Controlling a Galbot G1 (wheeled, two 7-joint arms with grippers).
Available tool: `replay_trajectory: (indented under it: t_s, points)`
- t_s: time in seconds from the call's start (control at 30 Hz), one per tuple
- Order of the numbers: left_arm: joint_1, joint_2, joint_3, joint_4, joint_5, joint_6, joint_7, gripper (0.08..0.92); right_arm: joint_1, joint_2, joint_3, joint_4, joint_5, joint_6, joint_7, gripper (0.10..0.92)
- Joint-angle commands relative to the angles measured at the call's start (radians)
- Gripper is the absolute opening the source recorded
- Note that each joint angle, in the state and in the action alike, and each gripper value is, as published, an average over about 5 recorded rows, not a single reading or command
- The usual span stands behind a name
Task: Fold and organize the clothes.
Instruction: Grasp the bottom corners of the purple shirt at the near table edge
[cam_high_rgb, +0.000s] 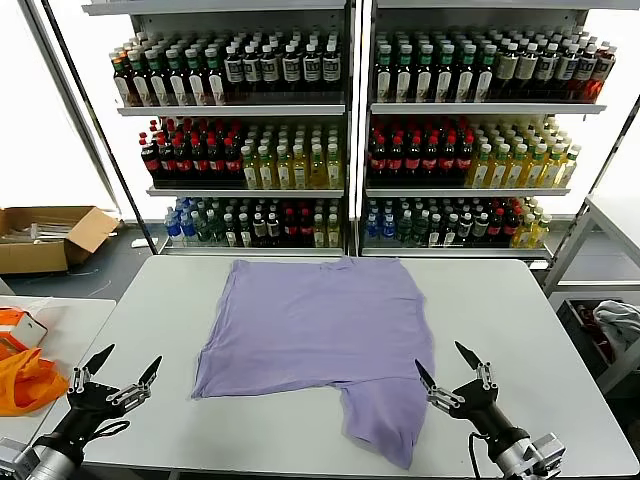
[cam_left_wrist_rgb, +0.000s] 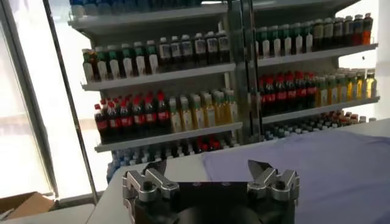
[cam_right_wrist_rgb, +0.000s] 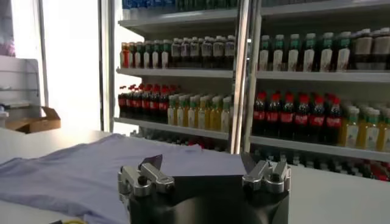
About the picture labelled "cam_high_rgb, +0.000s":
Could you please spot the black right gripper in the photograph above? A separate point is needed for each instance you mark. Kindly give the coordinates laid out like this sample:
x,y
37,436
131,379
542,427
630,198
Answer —
x,y
482,405

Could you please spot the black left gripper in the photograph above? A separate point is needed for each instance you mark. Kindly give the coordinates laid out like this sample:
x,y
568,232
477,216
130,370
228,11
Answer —
x,y
87,405

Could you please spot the purple t-shirt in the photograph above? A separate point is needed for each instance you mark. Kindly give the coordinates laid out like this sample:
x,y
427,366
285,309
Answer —
x,y
310,325

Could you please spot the orange cloth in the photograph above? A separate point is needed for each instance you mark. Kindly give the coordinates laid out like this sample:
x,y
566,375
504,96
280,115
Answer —
x,y
25,385

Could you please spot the orange white carton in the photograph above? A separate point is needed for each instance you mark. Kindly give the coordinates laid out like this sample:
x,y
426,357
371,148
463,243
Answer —
x,y
30,330

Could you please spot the black storage bin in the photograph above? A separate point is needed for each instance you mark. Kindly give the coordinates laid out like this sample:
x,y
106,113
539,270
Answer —
x,y
570,325

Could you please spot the small white floor object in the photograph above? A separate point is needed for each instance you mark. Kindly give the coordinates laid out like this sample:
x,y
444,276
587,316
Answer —
x,y
138,243

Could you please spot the red fabric item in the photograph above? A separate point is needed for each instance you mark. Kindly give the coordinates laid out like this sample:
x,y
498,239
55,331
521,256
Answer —
x,y
592,330

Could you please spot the open cardboard box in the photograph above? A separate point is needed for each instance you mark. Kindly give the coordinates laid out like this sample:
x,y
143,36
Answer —
x,y
30,257

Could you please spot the small dark bottle white cap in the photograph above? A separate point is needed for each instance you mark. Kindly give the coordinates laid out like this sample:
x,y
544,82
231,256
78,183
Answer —
x,y
450,231
435,231
244,231
465,230
273,230
259,230
480,229
229,231

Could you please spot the small red cap cola bottle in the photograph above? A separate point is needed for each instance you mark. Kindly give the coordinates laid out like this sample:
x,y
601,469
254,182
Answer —
x,y
306,231
495,229
290,231
510,229

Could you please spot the dark green drink bottle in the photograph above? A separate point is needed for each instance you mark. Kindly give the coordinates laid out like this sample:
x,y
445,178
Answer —
x,y
201,230
406,230
421,230
215,230

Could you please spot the blue label water bottle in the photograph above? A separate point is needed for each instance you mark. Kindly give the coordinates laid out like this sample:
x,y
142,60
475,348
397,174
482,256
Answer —
x,y
188,227
373,227
388,227
173,229

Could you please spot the clear plastic tubes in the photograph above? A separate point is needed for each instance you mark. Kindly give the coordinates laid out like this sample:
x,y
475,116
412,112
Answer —
x,y
40,230

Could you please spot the grey crumpled cloth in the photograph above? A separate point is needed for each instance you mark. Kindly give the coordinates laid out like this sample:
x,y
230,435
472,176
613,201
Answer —
x,y
617,320

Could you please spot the yellow juice bottle white cap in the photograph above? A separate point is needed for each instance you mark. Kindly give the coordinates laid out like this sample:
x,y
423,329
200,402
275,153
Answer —
x,y
517,172
250,172
569,172
283,172
500,172
300,172
552,172
317,172
334,172
481,172
266,172
535,172

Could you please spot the black slanted pole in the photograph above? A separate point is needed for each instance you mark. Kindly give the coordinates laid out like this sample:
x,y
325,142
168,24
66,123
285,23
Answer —
x,y
621,132
99,125

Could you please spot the grey metal shelf rack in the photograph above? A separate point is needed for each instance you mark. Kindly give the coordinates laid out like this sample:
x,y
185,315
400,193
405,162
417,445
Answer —
x,y
475,108
230,111

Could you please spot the grey slanted beam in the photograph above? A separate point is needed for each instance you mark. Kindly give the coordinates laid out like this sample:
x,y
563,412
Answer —
x,y
71,100

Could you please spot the dark drink bottle brown cap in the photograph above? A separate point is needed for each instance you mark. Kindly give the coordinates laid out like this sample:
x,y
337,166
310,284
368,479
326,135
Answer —
x,y
121,82

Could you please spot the green cap white label bottle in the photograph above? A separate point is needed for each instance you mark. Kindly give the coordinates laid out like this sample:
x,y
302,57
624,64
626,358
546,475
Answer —
x,y
156,82
467,80
446,80
176,82
384,80
196,82
216,82
405,80
139,80
486,80
425,80

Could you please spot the white cap beige label bottle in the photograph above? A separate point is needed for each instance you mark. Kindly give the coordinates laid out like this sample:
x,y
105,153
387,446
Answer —
x,y
527,67
507,67

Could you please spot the white cap dark label bottle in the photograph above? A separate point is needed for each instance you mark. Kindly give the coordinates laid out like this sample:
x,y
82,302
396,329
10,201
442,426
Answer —
x,y
586,69
567,69
547,67
233,70
331,67
270,70
251,70
291,69
311,69

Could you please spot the red drink bottle white cap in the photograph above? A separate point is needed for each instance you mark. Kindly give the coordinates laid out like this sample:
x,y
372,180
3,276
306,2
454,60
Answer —
x,y
602,70

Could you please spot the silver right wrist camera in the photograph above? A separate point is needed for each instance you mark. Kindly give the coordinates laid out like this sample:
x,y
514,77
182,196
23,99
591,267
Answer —
x,y
550,450

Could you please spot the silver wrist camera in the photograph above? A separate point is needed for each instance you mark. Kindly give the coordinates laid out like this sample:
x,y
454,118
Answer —
x,y
550,450
11,452

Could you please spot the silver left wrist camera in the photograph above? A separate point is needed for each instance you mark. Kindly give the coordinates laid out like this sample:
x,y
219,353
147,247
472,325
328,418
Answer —
x,y
11,452

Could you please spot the grey metal frame cart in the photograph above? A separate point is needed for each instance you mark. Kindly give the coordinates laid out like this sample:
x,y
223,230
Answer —
x,y
615,212

